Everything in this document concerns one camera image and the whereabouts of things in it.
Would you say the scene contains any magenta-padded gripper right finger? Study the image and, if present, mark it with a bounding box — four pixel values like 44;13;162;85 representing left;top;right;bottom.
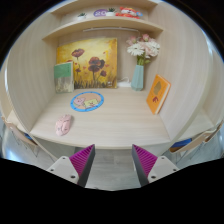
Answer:
131;143;180;188

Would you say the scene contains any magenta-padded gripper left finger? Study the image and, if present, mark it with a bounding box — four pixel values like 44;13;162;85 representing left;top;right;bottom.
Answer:
45;143;96;188

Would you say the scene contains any pink and white flower bouquet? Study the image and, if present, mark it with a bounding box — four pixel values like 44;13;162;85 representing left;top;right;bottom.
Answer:
125;33;161;67

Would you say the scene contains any white under-shelf light bar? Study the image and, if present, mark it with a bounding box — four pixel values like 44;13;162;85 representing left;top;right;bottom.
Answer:
82;27;131;34

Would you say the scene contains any pink computer mouse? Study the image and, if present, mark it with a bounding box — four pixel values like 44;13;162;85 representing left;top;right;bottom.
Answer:
54;114;73;137

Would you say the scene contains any round cartoon mouse pad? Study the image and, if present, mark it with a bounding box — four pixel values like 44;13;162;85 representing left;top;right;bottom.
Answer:
69;91;105;113

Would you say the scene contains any yellow poppy flower painting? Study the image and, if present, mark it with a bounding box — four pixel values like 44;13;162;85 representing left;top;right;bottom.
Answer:
55;37;119;90

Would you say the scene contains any small white charger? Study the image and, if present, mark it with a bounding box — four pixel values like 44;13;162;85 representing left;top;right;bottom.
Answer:
117;77;133;89

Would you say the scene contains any wooden chair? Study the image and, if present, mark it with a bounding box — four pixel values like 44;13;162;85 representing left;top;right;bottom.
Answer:
0;114;58;163
168;119;224;162

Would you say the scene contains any green and beige book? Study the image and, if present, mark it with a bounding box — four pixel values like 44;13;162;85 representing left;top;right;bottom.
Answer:
53;60;75;94

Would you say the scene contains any pale teal faceted vase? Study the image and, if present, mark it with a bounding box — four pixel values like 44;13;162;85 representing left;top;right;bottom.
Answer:
130;64;145;92

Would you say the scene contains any round purple number sign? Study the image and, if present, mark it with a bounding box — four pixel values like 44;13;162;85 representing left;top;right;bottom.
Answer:
93;8;108;18

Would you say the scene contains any small potted plant white pot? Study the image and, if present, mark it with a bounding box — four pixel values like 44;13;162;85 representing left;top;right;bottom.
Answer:
105;7;117;17
76;12;88;21

